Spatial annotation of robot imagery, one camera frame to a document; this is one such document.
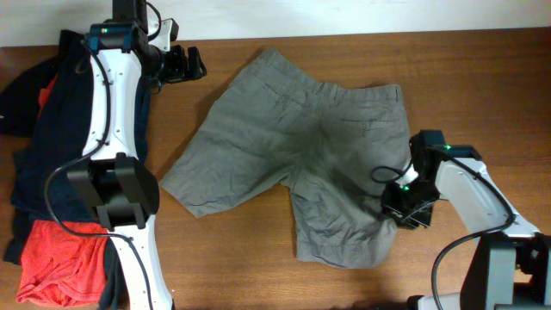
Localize black garment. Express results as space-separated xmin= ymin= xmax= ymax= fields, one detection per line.
xmin=1 ymin=30 xmax=126 ymax=309

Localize red mesh garment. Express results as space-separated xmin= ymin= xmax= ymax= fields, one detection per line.
xmin=15 ymin=72 xmax=111 ymax=308

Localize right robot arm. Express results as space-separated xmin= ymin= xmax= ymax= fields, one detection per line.
xmin=381 ymin=130 xmax=550 ymax=310

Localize grey shorts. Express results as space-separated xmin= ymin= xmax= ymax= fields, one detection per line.
xmin=160 ymin=49 xmax=410 ymax=269

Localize navy blue garment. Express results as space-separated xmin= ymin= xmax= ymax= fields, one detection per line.
xmin=10 ymin=32 xmax=152 ymax=224

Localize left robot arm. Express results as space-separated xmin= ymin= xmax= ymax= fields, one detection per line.
xmin=64 ymin=0 xmax=207 ymax=309

